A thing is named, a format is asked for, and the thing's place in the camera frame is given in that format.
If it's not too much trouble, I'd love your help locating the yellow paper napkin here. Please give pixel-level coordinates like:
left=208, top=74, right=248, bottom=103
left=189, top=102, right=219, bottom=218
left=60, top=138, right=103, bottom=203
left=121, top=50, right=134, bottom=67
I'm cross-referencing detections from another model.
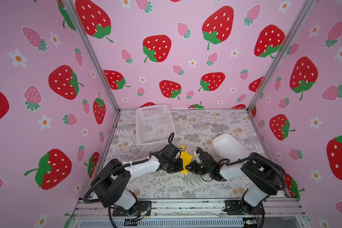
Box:
left=179, top=145, right=193, bottom=174

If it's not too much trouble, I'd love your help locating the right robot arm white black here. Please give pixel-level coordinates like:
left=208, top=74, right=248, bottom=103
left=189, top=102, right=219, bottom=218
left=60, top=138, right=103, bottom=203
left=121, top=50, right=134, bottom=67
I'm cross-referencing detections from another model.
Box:
left=186, top=147, right=286, bottom=207

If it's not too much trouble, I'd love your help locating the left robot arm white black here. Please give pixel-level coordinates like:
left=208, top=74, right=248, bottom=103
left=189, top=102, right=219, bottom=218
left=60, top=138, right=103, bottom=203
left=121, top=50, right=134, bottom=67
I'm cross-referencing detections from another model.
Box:
left=90, top=143, right=183, bottom=214

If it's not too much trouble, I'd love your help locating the white rectangular plastic tray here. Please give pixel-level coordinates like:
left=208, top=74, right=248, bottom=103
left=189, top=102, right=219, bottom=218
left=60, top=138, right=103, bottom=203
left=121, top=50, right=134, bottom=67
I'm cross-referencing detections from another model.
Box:
left=213, top=134, right=250, bottom=162

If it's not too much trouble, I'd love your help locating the white perforated plastic basket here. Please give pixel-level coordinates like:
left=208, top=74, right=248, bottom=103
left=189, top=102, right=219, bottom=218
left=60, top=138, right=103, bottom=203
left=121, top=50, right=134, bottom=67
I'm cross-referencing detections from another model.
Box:
left=135, top=104, right=176, bottom=145

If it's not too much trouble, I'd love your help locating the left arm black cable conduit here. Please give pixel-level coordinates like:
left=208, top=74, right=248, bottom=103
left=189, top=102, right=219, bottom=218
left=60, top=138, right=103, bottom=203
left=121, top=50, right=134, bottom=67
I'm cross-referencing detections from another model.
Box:
left=82, top=131, right=176, bottom=204

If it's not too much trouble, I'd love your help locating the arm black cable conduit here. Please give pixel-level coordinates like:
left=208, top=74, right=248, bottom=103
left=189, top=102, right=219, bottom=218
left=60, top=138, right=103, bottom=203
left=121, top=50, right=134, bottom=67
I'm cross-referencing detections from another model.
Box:
left=82, top=131, right=176, bottom=204
left=196, top=146, right=287, bottom=190

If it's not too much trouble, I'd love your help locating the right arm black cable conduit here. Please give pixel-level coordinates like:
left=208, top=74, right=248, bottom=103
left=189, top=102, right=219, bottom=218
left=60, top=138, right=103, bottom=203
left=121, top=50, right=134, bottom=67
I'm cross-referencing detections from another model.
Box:
left=196, top=146, right=287, bottom=190

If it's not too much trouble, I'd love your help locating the aluminium frame corner post left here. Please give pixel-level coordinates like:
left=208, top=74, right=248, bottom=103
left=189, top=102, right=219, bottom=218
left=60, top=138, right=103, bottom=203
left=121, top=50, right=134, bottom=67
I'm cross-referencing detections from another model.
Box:
left=63, top=0, right=120, bottom=114

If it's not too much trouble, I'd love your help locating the aluminium frame corner post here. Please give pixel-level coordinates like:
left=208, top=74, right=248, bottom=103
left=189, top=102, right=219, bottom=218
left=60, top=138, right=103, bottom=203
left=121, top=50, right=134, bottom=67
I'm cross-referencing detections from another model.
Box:
left=63, top=0, right=120, bottom=114
left=247, top=0, right=316, bottom=114

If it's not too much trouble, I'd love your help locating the aluminium frame corner post right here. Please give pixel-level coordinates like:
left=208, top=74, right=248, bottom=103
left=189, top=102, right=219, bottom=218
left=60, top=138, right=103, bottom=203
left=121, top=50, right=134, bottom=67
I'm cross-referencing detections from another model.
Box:
left=247, top=0, right=316, bottom=114

